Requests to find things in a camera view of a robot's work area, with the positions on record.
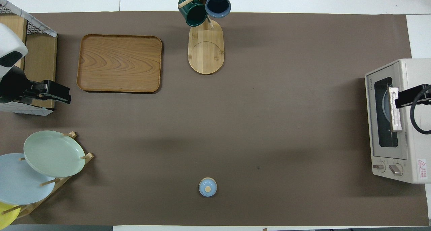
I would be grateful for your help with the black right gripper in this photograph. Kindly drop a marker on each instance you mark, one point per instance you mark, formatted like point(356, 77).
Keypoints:
point(427, 94)

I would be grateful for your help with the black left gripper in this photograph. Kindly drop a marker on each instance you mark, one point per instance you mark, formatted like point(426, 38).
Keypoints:
point(15, 88)

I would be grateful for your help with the light blue round plate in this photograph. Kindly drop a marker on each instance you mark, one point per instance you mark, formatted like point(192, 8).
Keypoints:
point(385, 106)
point(17, 187)

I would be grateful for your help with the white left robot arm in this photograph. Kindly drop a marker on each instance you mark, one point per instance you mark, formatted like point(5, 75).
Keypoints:
point(10, 42)

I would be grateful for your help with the cream toaster oven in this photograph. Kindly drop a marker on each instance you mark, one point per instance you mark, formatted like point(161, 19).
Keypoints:
point(419, 140)

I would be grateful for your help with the silver oven knob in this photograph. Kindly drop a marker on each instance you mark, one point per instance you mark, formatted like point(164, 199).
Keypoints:
point(378, 167)
point(396, 169)

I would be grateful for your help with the pale green plate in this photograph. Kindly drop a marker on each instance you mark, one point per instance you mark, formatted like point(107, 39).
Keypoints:
point(54, 153)

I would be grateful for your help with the wooden serving tray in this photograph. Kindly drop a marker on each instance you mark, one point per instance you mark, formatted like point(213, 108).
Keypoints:
point(119, 62)

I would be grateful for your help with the wooden plate rack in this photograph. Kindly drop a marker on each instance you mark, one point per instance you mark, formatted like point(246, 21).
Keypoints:
point(64, 183)

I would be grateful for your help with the yellow plate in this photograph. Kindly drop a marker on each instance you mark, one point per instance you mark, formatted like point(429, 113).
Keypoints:
point(6, 217)

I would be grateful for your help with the brown table mat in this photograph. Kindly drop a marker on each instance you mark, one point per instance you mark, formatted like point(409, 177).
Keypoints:
point(269, 123)

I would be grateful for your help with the wooden mug tree stand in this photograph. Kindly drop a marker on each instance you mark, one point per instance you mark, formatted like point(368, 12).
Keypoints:
point(205, 52)

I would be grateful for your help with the dark green mug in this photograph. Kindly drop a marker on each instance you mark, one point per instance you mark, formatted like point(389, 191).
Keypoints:
point(195, 14)

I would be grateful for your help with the blue mug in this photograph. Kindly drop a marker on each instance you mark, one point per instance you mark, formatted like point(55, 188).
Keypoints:
point(218, 5)

